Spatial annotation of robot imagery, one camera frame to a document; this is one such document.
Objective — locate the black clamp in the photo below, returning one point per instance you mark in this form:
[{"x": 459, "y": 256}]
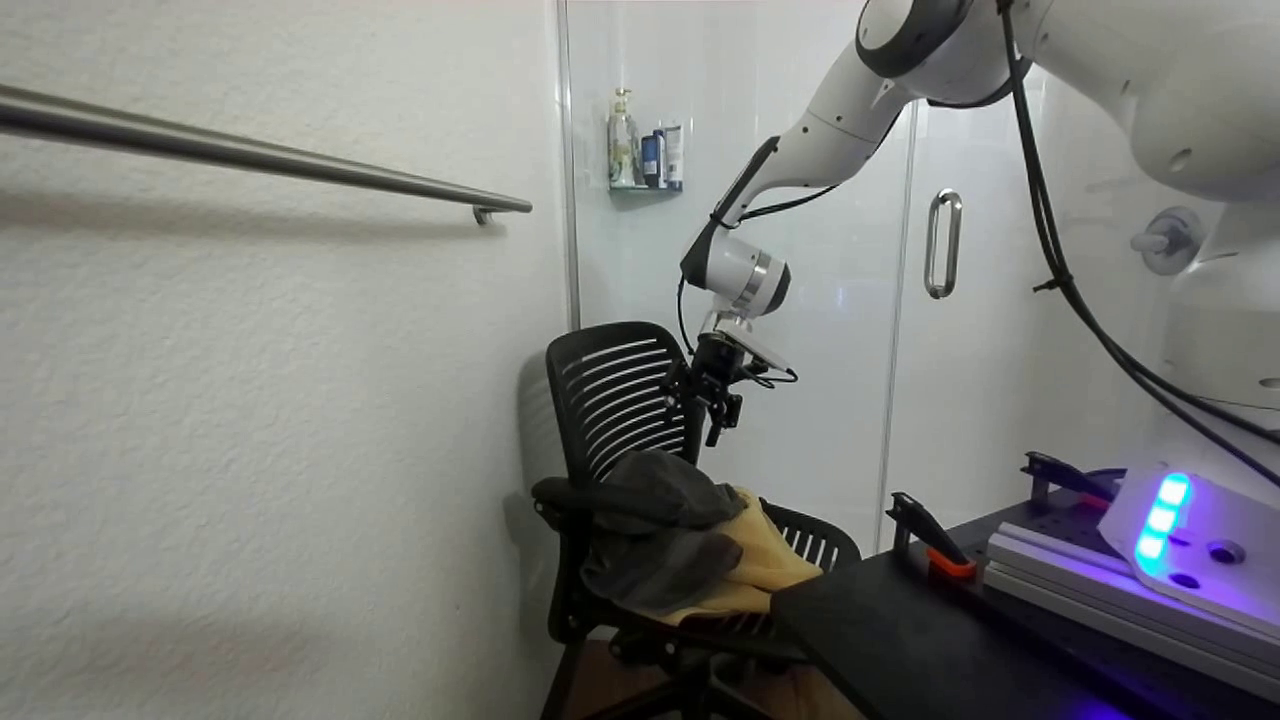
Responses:
[{"x": 1065, "y": 479}]

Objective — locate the shower caddy shelf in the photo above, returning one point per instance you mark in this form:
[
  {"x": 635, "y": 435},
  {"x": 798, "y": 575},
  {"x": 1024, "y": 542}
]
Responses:
[{"x": 645, "y": 195}]

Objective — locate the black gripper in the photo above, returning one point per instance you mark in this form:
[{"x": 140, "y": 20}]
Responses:
[{"x": 726, "y": 360}]

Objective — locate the grey brown fleece towel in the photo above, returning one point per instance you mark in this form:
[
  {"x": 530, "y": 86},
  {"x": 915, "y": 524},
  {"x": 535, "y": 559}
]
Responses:
[{"x": 652, "y": 512}]

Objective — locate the glass shower door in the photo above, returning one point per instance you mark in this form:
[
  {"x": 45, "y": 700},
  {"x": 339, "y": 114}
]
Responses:
[{"x": 987, "y": 401}]

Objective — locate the yellow towel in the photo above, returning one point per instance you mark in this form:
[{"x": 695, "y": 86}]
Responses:
[{"x": 773, "y": 554}]

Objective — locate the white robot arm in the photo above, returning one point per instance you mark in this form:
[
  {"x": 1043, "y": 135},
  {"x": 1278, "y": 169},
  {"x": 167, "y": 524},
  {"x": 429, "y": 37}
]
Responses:
[{"x": 1145, "y": 93}]

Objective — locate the white green bottle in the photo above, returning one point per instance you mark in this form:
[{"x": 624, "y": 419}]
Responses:
[{"x": 622, "y": 142}]

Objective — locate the blue white container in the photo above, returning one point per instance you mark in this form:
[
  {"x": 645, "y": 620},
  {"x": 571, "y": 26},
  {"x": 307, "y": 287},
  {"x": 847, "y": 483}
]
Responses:
[{"x": 662, "y": 158}]

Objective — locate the metal towel rail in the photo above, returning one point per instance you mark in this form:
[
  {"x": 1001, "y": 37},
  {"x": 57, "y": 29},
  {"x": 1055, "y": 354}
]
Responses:
[{"x": 266, "y": 158}]

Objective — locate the black mesh office chair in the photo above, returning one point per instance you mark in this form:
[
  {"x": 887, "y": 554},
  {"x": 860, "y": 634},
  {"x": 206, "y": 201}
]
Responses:
[{"x": 622, "y": 401}]

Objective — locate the fixed glass shower panel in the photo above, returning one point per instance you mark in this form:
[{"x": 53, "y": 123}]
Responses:
[{"x": 803, "y": 443}]

